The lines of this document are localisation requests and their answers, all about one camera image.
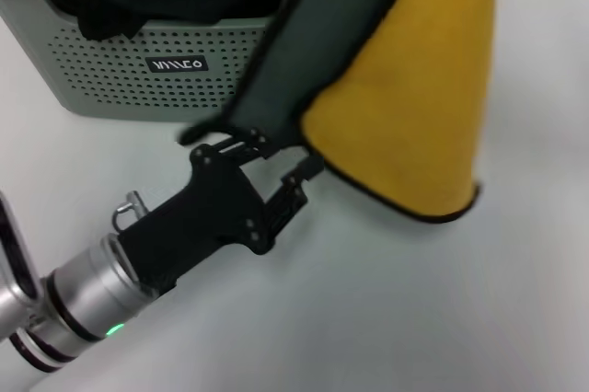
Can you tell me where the thin left wrist cable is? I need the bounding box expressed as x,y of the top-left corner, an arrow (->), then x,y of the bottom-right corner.
111,202 -> 135,234

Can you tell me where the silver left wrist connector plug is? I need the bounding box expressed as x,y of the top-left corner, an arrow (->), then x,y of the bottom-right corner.
123,189 -> 149,219

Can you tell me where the yellow grey towel black trim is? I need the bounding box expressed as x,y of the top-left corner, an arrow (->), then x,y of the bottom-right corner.
178,0 -> 502,226

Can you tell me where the green perforated plastic storage box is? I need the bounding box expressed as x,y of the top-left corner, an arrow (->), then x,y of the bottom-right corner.
0,0 -> 287,124

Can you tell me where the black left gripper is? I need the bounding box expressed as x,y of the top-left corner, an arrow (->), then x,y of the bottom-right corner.
117,126 -> 326,291

